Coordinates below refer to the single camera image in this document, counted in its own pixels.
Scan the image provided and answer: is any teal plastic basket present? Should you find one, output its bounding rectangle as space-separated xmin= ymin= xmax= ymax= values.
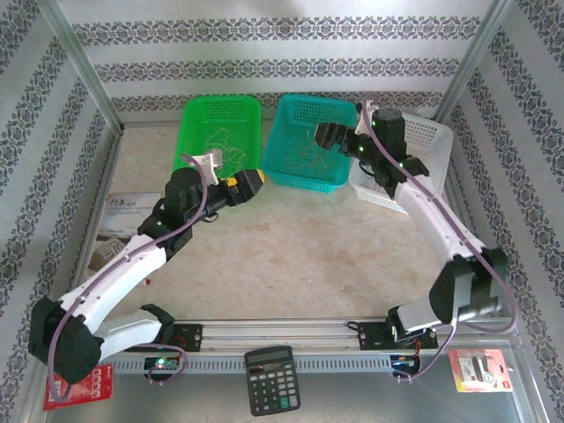
xmin=259 ymin=93 xmax=358 ymax=195

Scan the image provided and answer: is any yellow thin cable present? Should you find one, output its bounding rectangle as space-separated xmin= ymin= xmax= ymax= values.
xmin=294 ymin=131 xmax=327 ymax=155

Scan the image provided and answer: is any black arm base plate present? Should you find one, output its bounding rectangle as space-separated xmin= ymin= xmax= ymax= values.
xmin=357 ymin=322 xmax=440 ymax=352
xmin=167 ymin=323 xmax=204 ymax=353

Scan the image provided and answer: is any green plastic basket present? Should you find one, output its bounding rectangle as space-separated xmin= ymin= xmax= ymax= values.
xmin=170 ymin=94 xmax=264 ymax=182

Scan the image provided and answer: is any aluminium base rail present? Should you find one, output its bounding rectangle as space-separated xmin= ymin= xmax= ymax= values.
xmin=43 ymin=317 xmax=521 ymax=353

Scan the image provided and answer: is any black calculator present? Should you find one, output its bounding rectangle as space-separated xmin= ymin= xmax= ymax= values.
xmin=244 ymin=345 xmax=301 ymax=418

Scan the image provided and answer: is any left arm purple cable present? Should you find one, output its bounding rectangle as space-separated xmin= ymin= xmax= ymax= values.
xmin=47 ymin=152 xmax=212 ymax=403

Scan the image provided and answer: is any white thin cable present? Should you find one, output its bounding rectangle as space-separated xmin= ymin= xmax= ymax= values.
xmin=219 ymin=147 xmax=253 ymax=172

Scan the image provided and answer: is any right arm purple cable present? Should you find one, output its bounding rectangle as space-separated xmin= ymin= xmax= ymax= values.
xmin=360 ymin=99 xmax=520 ymax=383

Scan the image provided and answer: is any white plastic basket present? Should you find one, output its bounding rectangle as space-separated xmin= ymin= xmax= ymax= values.
xmin=347 ymin=112 xmax=455 ymax=216

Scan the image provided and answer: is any red white USB stick package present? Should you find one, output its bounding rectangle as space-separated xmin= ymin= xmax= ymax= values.
xmin=448 ymin=348 xmax=515 ymax=392

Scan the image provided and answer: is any grey slotted cable duct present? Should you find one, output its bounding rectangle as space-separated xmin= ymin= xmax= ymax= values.
xmin=105 ymin=355 xmax=397 ymax=375

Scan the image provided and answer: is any grey book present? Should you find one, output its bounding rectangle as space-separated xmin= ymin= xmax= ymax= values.
xmin=90 ymin=191 xmax=162 ymax=272

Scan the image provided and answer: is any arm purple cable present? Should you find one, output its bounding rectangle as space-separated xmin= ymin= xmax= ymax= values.
xmin=47 ymin=152 xmax=212 ymax=403
xmin=360 ymin=99 xmax=520 ymax=383

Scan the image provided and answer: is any red card package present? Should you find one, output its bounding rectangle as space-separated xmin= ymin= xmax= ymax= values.
xmin=42 ymin=364 xmax=115 ymax=412

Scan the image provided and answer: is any small circuit board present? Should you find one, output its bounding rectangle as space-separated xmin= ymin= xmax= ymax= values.
xmin=391 ymin=354 xmax=420 ymax=374
xmin=145 ymin=356 xmax=182 ymax=374

